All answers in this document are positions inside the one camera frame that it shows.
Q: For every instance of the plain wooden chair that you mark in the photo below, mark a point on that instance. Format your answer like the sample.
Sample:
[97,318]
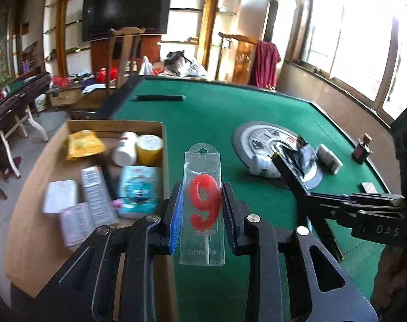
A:
[126,33]

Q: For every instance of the maroon cloth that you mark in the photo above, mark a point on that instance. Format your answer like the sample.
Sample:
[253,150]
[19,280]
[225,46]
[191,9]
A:
[265,63]

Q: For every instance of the black foil packet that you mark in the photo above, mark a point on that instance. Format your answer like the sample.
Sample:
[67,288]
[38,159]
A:
[300,159]

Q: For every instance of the person's right forearm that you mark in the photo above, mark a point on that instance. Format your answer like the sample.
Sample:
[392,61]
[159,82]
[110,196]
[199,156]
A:
[398,275]

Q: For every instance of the pink and white box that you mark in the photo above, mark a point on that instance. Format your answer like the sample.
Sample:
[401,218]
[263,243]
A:
[74,223]

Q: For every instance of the large window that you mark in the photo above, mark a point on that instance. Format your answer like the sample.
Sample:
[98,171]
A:
[357,40]

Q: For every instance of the yellow jar white lid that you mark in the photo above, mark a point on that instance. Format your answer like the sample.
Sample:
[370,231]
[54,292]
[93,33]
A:
[149,147]

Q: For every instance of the small brown glass bottle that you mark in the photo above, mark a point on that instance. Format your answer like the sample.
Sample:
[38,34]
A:
[361,151]

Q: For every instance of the small white roll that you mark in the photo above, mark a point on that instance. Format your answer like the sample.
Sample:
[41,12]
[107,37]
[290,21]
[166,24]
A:
[329,159]

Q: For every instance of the clear plastic bag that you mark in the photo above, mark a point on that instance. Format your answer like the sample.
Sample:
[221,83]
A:
[145,67]

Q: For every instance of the white bottle green label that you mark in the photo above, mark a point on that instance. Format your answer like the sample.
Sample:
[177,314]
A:
[262,166]

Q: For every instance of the blue wet wipes pack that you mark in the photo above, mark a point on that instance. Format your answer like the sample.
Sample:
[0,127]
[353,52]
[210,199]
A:
[138,191]

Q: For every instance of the floral plastic bag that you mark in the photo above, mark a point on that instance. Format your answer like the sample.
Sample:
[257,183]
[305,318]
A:
[193,70]

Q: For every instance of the white standing air conditioner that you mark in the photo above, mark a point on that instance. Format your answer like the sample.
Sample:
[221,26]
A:
[280,16]

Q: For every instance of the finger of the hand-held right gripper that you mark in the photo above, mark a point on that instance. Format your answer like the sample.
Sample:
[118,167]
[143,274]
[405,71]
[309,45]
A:
[294,181]
[326,234]

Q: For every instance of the white pill bottle red label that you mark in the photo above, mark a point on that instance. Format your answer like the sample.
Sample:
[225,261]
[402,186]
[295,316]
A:
[124,154]

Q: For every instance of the dark wooden mahjong table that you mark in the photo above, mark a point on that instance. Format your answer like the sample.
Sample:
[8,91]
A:
[18,87]

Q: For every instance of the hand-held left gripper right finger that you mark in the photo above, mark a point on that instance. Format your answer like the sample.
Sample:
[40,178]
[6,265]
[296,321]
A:
[228,214]

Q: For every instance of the red number candle pack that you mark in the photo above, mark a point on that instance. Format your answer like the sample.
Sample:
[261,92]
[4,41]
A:
[203,204]

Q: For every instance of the carved wooden chair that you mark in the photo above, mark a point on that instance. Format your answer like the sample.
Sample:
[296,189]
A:
[240,60]

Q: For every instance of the cardboard box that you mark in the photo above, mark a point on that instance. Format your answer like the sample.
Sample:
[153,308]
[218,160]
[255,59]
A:
[38,234]

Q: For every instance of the yellow snack packet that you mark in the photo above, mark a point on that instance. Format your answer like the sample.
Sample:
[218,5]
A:
[85,146]

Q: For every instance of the white packet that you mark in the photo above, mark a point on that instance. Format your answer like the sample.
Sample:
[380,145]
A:
[60,196]

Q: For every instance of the low wooden table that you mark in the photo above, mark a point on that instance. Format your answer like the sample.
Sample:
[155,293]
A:
[69,97]

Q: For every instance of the black cylinder stick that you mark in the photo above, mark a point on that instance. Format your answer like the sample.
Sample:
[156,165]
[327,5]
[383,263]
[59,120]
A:
[159,98]

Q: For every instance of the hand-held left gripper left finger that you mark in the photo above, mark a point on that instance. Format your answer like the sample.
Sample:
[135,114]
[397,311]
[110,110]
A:
[176,218]

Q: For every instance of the black flat television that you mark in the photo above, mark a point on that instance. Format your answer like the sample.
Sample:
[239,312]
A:
[126,13]

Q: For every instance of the white bucket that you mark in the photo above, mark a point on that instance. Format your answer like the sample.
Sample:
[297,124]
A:
[40,103]

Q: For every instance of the grey striped box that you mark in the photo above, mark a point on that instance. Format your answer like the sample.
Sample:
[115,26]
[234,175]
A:
[96,194]

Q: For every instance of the small grey card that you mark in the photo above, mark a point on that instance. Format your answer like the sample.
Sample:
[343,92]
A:
[369,187]

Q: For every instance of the wooden wall shelving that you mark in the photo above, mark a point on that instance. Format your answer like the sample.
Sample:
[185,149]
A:
[69,23]
[190,6]

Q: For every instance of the black plastic bag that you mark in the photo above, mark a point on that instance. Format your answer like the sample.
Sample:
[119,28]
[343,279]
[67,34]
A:
[175,57]

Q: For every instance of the red plastic bag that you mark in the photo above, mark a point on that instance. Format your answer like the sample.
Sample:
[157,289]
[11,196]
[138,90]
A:
[60,81]

